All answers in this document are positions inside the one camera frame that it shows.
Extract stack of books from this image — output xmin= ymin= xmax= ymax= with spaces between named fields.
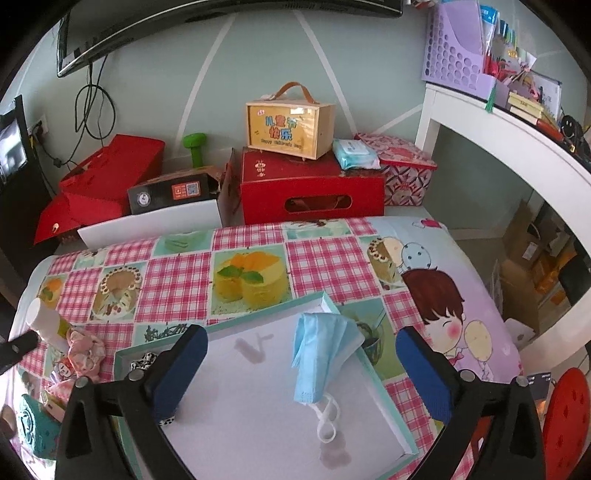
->
xmin=505 ymin=90 xmax=561 ymax=131

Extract small screen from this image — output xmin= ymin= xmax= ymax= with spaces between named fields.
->
xmin=0 ymin=115 xmax=25 ymax=182

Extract leopard print scrunchie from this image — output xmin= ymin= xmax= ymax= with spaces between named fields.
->
xmin=130 ymin=351 xmax=176 ymax=426

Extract red cardboard box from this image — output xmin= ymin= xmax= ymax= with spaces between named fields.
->
xmin=217 ymin=148 xmax=386 ymax=227

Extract white board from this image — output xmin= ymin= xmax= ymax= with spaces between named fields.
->
xmin=77 ymin=198 xmax=221 ymax=254

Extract black cabinet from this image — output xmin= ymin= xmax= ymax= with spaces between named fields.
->
xmin=0 ymin=95 xmax=56 ymax=296

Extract pink scrunchie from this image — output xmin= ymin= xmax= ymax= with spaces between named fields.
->
xmin=65 ymin=327 xmax=105 ymax=384

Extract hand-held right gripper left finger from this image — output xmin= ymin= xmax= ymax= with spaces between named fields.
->
xmin=54 ymin=324 xmax=209 ymax=480

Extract papers in file holder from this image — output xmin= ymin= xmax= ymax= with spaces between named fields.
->
xmin=478 ymin=2 xmax=541 ymax=93

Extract black looped cable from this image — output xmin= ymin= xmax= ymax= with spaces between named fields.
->
xmin=74 ymin=60 xmax=116 ymax=141

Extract blue face mask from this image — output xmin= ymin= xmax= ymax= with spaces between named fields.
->
xmin=290 ymin=311 xmax=365 ymax=444

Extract cardboard boxes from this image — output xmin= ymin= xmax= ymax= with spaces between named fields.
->
xmin=501 ymin=198 xmax=583 ymax=333

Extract black box with orange label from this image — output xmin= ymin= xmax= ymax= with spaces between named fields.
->
xmin=127 ymin=166 xmax=222 ymax=215

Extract white desk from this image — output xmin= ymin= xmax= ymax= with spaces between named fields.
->
xmin=414 ymin=82 xmax=591 ymax=384

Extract black wall television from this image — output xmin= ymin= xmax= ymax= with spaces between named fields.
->
xmin=56 ymin=0 xmax=407 ymax=78

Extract white tray with teal rim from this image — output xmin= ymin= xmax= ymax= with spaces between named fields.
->
xmin=113 ymin=291 xmax=419 ymax=480

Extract wooden box with leather handle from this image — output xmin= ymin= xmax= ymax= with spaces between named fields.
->
xmin=245 ymin=82 xmax=336 ymax=162

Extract blue wet wipes pack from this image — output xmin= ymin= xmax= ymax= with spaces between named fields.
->
xmin=332 ymin=137 xmax=382 ymax=171

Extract purple file holder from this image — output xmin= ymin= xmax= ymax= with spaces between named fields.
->
xmin=421 ymin=2 xmax=499 ymax=102

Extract cartoon girl printed sheet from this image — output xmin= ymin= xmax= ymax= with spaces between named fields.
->
xmin=369 ymin=217 xmax=525 ymax=393

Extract teal patterned pouch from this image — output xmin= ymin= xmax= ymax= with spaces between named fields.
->
xmin=18 ymin=392 xmax=63 ymax=457

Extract red gift bag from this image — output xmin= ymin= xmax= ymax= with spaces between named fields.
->
xmin=34 ymin=134 xmax=166 ymax=245

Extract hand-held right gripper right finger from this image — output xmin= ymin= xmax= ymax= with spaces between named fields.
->
xmin=394 ymin=325 xmax=548 ymax=480

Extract red stool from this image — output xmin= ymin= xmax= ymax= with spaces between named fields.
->
xmin=540 ymin=367 xmax=591 ymax=480

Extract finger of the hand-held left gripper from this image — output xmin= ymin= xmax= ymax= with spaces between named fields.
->
xmin=0 ymin=332 xmax=40 ymax=376

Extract pink patterned tin box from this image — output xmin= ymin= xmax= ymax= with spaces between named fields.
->
xmin=355 ymin=132 xmax=438 ymax=207

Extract white bottle with green label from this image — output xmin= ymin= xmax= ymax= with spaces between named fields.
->
xmin=25 ymin=298 xmax=70 ymax=352

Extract green dumbbell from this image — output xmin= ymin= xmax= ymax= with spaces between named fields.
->
xmin=183 ymin=133 xmax=209 ymax=168

